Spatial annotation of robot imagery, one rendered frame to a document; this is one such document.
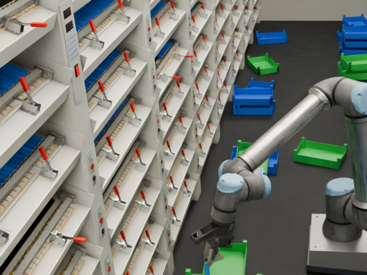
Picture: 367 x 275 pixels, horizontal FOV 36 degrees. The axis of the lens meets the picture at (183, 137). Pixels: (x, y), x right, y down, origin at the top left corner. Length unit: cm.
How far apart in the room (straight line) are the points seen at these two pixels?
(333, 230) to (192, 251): 73
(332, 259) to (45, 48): 178
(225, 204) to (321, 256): 87
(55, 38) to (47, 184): 38
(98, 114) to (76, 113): 23
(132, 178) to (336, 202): 101
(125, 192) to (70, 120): 60
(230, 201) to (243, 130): 212
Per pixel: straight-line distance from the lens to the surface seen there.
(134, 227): 229
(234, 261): 293
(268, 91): 448
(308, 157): 370
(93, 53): 176
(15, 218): 139
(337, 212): 274
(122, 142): 205
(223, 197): 203
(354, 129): 238
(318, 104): 236
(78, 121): 162
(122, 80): 205
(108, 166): 192
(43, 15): 146
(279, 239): 308
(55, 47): 153
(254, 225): 317
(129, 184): 218
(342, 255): 279
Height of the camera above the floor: 192
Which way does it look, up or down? 28 degrees down
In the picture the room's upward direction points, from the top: 4 degrees counter-clockwise
